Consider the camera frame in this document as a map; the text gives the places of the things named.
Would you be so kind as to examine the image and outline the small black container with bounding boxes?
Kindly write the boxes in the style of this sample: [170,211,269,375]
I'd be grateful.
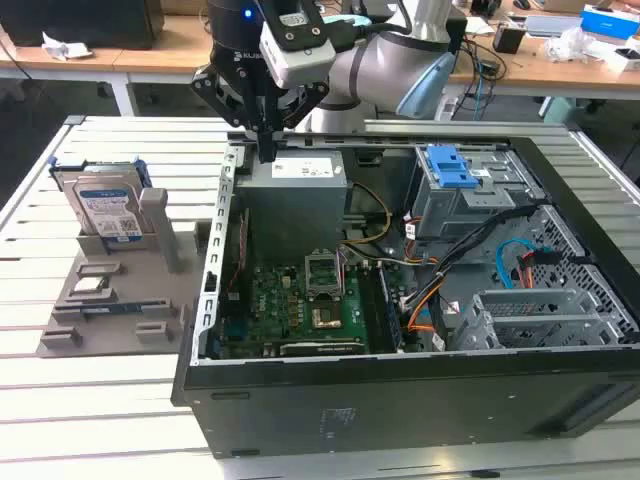
[492,24,526,55]

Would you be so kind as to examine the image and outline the blue and white box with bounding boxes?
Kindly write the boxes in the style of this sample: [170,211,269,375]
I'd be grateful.
[579,3,640,40]

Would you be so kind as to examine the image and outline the grey metal drive cage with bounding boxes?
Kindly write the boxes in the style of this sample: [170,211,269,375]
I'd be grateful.
[407,144,546,242]

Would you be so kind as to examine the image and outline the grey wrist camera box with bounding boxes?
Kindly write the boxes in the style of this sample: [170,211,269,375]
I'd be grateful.
[258,0,336,90]

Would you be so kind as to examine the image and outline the white box with black inlay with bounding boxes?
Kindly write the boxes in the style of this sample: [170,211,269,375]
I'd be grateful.
[603,45,640,75]

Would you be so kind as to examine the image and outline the crumpled white paper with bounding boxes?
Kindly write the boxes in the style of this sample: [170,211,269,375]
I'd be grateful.
[42,32,94,64]

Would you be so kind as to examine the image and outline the blue plastic latch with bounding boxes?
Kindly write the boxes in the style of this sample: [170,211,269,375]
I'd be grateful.
[426,144,482,190]

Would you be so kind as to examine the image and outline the grey power supply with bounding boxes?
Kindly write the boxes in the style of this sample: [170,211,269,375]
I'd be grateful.
[234,149,349,261]

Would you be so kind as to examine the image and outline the blue wire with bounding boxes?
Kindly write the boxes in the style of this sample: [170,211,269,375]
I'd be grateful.
[496,238,551,290]

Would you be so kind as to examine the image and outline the black RAM slot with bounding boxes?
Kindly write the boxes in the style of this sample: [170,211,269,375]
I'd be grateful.
[359,268,385,351]

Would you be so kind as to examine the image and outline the CPU socket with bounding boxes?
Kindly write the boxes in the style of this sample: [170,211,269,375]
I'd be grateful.
[307,298,346,334]

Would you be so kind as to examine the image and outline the installed RAM stick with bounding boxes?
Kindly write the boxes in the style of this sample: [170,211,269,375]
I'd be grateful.
[377,267,405,352]

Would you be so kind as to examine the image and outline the white power strip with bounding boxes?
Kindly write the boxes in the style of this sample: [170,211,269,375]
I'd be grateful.
[434,96,460,122]

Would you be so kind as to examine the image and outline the black PC case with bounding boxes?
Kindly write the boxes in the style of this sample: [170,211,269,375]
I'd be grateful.
[169,130,640,461]

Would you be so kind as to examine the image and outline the orange wire with black plug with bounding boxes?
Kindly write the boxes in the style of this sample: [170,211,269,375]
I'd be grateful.
[517,248,560,290]

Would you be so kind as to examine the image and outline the grey flat tray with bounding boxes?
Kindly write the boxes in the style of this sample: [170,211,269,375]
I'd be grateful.
[522,14,584,37]

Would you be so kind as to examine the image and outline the hard disk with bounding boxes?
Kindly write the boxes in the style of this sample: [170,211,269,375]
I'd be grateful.
[49,154,149,246]

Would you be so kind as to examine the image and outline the brown cardboard box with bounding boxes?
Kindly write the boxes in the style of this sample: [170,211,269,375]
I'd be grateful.
[161,0,210,16]

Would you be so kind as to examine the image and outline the yellow wires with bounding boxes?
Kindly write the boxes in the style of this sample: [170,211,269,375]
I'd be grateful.
[343,182,395,247]

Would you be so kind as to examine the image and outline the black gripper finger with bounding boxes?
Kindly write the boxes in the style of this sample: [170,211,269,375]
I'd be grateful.
[266,81,330,163]
[188,62,270,164]

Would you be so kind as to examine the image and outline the green motherboard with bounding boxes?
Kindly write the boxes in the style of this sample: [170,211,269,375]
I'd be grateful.
[219,239,401,359]

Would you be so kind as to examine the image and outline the clear plastic bag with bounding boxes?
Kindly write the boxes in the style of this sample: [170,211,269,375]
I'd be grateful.
[543,27,604,65]

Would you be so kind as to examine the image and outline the grey metal disk bay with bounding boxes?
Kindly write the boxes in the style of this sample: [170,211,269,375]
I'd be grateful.
[449,287,626,351]

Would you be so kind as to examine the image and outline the grey parts rack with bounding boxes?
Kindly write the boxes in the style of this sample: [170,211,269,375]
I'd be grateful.
[38,187,211,359]

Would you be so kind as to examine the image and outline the metal socket cover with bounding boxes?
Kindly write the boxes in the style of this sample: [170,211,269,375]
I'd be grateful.
[303,248,347,301]

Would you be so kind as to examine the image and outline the black camera cable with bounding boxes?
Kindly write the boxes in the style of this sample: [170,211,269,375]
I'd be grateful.
[334,0,417,54]

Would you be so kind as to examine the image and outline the black graphics card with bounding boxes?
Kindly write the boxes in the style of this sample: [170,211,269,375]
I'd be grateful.
[277,337,366,358]

